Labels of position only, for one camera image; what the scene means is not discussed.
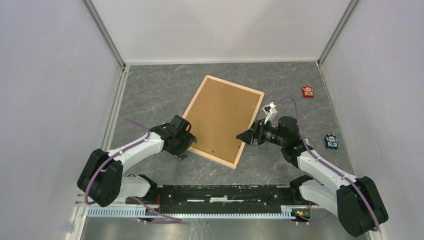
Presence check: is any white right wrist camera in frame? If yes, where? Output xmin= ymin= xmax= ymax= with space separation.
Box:
xmin=261 ymin=102 xmax=278 ymax=124

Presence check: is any aluminium corner post right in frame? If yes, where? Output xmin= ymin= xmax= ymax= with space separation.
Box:
xmin=316 ymin=0 xmax=360 ymax=69

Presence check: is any aluminium corner post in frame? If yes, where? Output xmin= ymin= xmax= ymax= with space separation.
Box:
xmin=82 ymin=0 xmax=126 ymax=69
xmin=316 ymin=0 xmax=360 ymax=69

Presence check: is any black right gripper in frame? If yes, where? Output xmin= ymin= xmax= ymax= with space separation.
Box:
xmin=236 ymin=117 xmax=286 ymax=147

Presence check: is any red monster toy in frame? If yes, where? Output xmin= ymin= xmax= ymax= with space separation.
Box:
xmin=302 ymin=85 xmax=315 ymax=98

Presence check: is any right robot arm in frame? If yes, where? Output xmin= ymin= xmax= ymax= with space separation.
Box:
xmin=236 ymin=116 xmax=389 ymax=237

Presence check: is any aluminium corner post left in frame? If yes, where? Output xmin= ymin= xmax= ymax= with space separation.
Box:
xmin=82 ymin=0 xmax=126 ymax=69

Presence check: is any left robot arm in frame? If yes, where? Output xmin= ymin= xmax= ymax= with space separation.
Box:
xmin=77 ymin=115 xmax=196 ymax=207

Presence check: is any blue black monster toy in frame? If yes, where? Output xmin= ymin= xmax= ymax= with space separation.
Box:
xmin=324 ymin=133 xmax=339 ymax=150

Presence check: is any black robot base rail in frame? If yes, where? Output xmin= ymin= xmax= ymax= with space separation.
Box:
xmin=76 ymin=184 xmax=332 ymax=223

